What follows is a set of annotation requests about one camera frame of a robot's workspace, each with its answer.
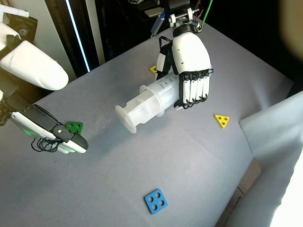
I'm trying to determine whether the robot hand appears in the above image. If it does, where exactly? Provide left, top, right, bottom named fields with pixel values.
left=156, top=30, right=214, bottom=111
left=10, top=104, right=89, bottom=155

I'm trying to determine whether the large clear plastic syringe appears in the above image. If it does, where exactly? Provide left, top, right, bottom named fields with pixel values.
left=115, top=72, right=184, bottom=134

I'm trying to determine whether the green triangular block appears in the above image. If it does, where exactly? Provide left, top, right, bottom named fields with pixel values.
left=65, top=121, right=85, bottom=137

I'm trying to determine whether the yellow triangular three-hole block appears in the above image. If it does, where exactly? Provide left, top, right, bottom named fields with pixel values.
left=214, top=114, right=231, bottom=129

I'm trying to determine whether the glowing light strip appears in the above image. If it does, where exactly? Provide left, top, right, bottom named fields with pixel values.
left=65, top=0, right=91, bottom=73

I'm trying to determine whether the grey table cloth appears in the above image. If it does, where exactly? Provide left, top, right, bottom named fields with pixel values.
left=0, top=22, right=295, bottom=227

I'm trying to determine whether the blue square four-hole block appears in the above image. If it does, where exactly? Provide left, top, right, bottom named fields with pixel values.
left=143, top=188, right=169, bottom=215

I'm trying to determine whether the white backdrop sheet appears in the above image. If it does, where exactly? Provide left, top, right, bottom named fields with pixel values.
left=217, top=91, right=303, bottom=227

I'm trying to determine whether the black camera box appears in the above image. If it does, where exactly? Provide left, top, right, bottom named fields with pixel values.
left=2, top=13, right=38, bottom=44

